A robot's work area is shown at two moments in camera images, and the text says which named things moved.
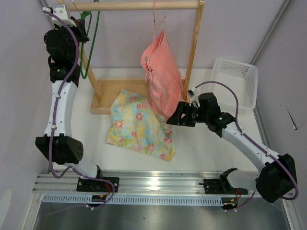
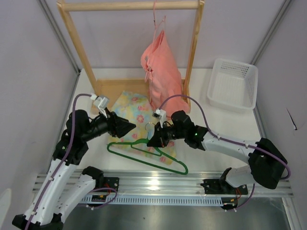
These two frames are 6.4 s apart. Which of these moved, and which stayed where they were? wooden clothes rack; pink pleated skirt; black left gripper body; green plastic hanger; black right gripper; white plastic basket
Moved: black left gripper body; black right gripper; green plastic hanger
Stayed: wooden clothes rack; pink pleated skirt; white plastic basket
